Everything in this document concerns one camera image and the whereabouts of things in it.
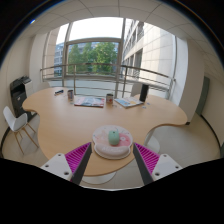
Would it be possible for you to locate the white red printed cup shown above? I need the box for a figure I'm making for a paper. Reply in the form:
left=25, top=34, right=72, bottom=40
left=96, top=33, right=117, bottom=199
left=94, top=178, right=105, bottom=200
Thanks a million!
left=105, top=93, right=115, bottom=105

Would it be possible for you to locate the red colourful magazine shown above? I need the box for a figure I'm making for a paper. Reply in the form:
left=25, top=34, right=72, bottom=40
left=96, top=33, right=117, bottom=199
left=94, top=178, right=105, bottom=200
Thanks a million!
left=73, top=95, right=106, bottom=108

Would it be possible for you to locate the printed cup with blue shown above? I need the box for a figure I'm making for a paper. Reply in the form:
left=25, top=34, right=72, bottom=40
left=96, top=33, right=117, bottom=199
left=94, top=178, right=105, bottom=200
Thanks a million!
left=67, top=89, right=75, bottom=102

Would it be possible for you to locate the white round table base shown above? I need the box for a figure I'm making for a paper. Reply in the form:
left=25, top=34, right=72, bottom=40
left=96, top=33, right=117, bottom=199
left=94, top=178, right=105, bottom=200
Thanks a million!
left=145, top=134, right=161, bottom=154
left=80, top=171, right=118, bottom=186

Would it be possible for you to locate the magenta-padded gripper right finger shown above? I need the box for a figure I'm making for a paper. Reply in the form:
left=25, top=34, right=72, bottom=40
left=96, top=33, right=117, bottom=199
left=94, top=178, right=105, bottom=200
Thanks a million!
left=132, top=142, right=184, bottom=186

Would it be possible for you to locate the dark green door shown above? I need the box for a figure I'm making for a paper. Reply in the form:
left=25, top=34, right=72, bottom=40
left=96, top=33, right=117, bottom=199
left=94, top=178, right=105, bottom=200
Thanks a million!
left=196, top=76, right=211, bottom=116

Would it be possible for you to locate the metal window railing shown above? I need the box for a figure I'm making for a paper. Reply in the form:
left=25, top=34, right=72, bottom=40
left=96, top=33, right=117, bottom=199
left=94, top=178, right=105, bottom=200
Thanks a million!
left=39, top=61, right=177, bottom=100

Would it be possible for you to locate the black office printer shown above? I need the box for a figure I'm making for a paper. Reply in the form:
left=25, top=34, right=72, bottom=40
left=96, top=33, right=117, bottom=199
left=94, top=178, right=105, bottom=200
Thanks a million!
left=9, top=75, right=36, bottom=121

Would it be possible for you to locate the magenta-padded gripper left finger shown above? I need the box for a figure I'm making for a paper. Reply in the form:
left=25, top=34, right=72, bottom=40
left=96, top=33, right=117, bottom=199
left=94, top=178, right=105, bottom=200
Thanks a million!
left=39, top=142, right=93, bottom=186

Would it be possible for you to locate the mint green computer mouse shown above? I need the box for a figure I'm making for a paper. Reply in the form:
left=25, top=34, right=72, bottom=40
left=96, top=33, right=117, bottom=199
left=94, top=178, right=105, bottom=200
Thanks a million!
left=107, top=130, right=121, bottom=146

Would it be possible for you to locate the black upright speaker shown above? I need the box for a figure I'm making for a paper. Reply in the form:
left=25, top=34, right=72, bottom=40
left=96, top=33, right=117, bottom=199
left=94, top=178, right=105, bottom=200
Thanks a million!
left=139, top=83, right=150, bottom=103

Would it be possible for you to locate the light blue open booklet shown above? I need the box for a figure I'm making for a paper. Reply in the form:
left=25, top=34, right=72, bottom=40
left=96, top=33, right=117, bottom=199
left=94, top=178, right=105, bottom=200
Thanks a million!
left=114, top=96, right=145, bottom=109

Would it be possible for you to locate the white chair with wooden legs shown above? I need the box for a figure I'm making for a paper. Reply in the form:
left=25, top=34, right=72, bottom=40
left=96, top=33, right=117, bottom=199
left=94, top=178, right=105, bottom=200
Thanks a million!
left=2, top=105, right=40, bottom=156

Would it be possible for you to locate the white pink printed mouse pad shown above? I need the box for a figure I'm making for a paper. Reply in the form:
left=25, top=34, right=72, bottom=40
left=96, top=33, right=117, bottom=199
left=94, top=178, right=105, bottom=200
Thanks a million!
left=91, top=124, right=134, bottom=160

